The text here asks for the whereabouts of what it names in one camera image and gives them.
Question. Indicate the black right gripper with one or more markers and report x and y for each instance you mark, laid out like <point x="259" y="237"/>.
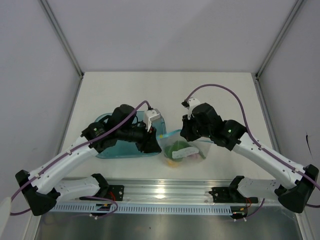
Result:
<point x="185" y="132"/>

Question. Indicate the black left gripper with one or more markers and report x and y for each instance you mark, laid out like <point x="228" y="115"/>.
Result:
<point x="149" y="144"/>

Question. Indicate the green toy bell pepper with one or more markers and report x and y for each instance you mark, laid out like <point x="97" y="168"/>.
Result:
<point x="180" y="150"/>

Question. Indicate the yellow toy orange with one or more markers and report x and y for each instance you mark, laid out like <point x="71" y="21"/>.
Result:
<point x="172" y="164"/>

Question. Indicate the clear zip top bag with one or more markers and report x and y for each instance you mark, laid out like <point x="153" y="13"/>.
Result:
<point x="170" y="137"/>

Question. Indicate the purple toy eggplant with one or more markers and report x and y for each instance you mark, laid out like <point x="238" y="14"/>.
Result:
<point x="195" y="156"/>

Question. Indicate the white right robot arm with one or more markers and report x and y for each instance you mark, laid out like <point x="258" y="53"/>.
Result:
<point x="293" y="183"/>

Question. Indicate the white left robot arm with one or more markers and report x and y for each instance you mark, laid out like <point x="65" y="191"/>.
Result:
<point x="45" y="186"/>

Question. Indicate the teal plastic tray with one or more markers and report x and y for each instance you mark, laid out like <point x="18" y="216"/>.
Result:
<point x="123" y="149"/>

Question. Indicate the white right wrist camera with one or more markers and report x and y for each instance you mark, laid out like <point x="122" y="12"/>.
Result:
<point x="190" y="104"/>

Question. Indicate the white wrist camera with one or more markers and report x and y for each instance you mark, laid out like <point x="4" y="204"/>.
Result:
<point x="190" y="104"/>
<point x="149" y="116"/>

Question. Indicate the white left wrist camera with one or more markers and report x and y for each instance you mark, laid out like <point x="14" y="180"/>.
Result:
<point x="149" y="116"/>

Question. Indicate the aluminium rail base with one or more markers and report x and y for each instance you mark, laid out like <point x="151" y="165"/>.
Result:
<point x="191" y="192"/>

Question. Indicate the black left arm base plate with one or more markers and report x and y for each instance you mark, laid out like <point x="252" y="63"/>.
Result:
<point x="110" y="192"/>

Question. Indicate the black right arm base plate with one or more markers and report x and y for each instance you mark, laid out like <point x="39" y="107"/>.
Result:
<point x="228" y="195"/>

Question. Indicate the white slotted cable duct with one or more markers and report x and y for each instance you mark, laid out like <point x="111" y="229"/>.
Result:
<point x="132" y="208"/>

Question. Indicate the left aluminium frame post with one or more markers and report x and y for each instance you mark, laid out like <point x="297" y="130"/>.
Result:
<point x="53" y="21"/>

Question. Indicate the aluminium frame post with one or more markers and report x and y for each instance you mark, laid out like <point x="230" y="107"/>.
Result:
<point x="53" y="21"/>
<point x="284" y="30"/>

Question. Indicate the right aluminium frame post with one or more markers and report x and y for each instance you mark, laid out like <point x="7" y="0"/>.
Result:
<point x="284" y="30"/>

